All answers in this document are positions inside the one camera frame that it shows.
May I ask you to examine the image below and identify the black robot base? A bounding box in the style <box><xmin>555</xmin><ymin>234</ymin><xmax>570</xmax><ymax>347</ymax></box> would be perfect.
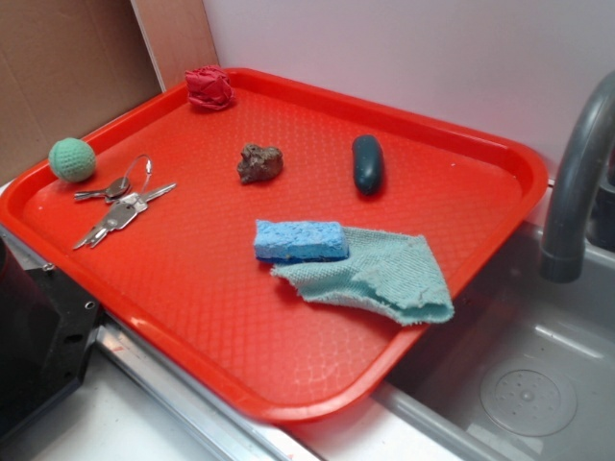
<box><xmin>1</xmin><ymin>243</ymin><xmax>102</xmax><ymax>442</ymax></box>

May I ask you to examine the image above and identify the dark green plastic pickle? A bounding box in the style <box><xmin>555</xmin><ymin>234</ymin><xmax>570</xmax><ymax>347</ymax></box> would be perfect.
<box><xmin>352</xmin><ymin>134</ymin><xmax>384</xmax><ymax>196</ymax></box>

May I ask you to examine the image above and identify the blue sponge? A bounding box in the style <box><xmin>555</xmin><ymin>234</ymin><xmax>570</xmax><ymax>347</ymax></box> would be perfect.
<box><xmin>254</xmin><ymin>220</ymin><xmax>350</xmax><ymax>263</ymax></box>

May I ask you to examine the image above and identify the brown rock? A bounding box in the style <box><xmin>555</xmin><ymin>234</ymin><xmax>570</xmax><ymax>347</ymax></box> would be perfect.
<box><xmin>236</xmin><ymin>143</ymin><xmax>283</xmax><ymax>184</ymax></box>

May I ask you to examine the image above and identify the light teal cloth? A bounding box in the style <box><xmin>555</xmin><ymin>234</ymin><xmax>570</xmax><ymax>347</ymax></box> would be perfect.
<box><xmin>271</xmin><ymin>227</ymin><xmax>455</xmax><ymax>326</ymax></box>

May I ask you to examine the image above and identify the red plastic tray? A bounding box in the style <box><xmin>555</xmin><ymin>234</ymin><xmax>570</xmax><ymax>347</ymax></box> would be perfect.
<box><xmin>1</xmin><ymin>69</ymin><xmax>548</xmax><ymax>424</ymax></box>

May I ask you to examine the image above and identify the crumpled red paper ball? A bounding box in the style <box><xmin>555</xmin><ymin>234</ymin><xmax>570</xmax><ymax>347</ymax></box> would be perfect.
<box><xmin>184</xmin><ymin>64</ymin><xmax>235</xmax><ymax>110</ymax></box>

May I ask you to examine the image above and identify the long silver key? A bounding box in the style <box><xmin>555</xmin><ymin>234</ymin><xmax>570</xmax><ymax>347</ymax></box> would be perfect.
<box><xmin>115</xmin><ymin>182</ymin><xmax>177</xmax><ymax>207</ymax></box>

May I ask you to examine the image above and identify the large silver key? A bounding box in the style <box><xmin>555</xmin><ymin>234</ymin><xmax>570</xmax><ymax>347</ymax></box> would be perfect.
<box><xmin>73</xmin><ymin>199</ymin><xmax>148</xmax><ymax>250</ymax></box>

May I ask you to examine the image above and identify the small dark-head key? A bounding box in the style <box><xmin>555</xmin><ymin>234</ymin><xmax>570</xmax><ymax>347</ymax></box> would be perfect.
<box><xmin>73</xmin><ymin>177</ymin><xmax>131</xmax><ymax>202</ymax></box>

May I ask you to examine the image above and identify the green crocheted ball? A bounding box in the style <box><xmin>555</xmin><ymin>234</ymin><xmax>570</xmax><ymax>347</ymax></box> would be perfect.
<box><xmin>48</xmin><ymin>137</ymin><xmax>96</xmax><ymax>182</ymax></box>

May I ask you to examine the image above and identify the grey faucet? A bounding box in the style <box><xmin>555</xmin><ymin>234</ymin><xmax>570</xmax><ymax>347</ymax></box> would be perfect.
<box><xmin>539</xmin><ymin>73</ymin><xmax>614</xmax><ymax>283</ymax></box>

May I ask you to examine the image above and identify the grey plastic sink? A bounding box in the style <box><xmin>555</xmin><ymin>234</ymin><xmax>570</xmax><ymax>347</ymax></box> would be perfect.
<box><xmin>374</xmin><ymin>202</ymin><xmax>614</xmax><ymax>460</ymax></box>

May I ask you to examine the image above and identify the brown cardboard panel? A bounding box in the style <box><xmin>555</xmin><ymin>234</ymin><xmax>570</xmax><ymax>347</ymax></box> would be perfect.
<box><xmin>1</xmin><ymin>1</ymin><xmax>160</xmax><ymax>182</ymax></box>

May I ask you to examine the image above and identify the silver key ring wire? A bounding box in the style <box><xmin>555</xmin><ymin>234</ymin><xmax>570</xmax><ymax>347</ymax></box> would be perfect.
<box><xmin>121</xmin><ymin>154</ymin><xmax>157</xmax><ymax>189</ymax></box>

